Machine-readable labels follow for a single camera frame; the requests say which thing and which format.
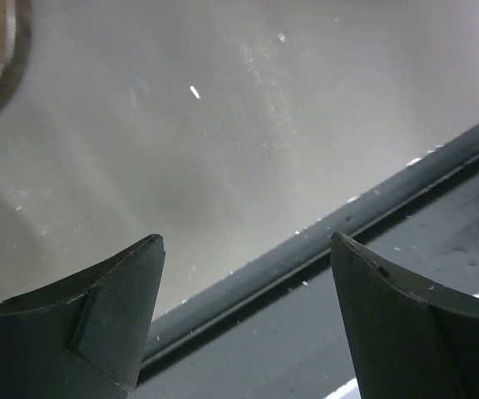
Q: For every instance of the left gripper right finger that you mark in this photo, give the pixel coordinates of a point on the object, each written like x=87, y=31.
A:
x=409, y=336

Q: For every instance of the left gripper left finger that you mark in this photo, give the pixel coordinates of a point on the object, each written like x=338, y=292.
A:
x=84, y=335

